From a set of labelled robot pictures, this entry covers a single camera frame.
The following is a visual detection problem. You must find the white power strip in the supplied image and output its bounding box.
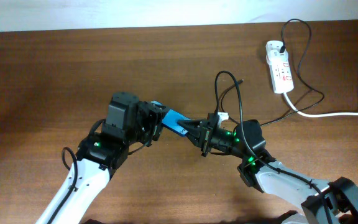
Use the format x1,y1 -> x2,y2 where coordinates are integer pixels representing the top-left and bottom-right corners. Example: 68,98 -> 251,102
265,40 -> 294,94

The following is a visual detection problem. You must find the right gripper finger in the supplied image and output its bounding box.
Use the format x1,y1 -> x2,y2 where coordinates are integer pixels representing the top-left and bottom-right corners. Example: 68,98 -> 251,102
186,129 -> 203,152
177,119 -> 208,133

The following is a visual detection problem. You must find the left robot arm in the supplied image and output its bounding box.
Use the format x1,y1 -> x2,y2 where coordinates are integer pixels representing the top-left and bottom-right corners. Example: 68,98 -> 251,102
37,92 -> 169,223

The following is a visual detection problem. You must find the blue Galaxy smartphone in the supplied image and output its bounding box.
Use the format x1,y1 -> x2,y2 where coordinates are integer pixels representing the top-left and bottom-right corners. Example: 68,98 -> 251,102
151,101 -> 189,137

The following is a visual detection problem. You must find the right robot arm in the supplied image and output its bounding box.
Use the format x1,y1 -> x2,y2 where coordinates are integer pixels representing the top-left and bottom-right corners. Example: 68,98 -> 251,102
178,113 -> 358,223

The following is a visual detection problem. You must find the black charging cable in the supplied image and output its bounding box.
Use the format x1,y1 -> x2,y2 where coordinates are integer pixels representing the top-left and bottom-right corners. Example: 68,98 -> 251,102
219,18 -> 325,129

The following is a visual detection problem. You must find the white power strip cord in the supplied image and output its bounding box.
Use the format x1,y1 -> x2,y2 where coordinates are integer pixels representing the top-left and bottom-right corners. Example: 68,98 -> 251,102
282,55 -> 358,118

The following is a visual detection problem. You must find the white charger plug adapter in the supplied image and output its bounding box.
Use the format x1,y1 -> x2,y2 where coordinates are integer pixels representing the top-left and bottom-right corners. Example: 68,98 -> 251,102
266,49 -> 288,65

